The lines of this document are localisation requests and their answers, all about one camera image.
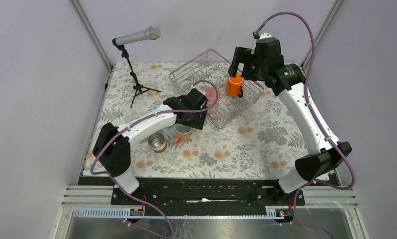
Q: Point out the cream brown-banded cup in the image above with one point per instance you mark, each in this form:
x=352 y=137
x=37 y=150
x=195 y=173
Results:
x=157 y=142

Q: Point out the wire dish rack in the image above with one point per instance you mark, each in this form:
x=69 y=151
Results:
x=224 y=92

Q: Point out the floral table mat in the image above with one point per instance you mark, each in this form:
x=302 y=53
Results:
x=263 y=142

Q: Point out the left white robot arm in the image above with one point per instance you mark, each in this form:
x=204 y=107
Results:
x=112 y=148

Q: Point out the orange mug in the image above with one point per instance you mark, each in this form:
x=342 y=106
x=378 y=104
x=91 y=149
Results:
x=234 y=86

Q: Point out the black microphone tripod stand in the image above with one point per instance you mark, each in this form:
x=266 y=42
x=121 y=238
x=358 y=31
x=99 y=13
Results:
x=138 y=87

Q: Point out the grey microphone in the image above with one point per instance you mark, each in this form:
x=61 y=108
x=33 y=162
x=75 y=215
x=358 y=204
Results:
x=151 y=33

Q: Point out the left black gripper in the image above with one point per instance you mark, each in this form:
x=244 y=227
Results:
x=198 y=123

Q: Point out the pink floral mug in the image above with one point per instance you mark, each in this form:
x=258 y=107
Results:
x=210 y=93

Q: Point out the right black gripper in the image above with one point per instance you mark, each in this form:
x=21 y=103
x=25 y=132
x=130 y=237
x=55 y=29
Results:
x=243 y=56

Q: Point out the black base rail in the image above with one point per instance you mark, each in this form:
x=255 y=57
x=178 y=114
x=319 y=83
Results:
x=214 y=197

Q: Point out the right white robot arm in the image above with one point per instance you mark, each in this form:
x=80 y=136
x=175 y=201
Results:
x=325 y=150

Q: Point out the pink textured mug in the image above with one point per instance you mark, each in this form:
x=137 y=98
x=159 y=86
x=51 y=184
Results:
x=183 y=133

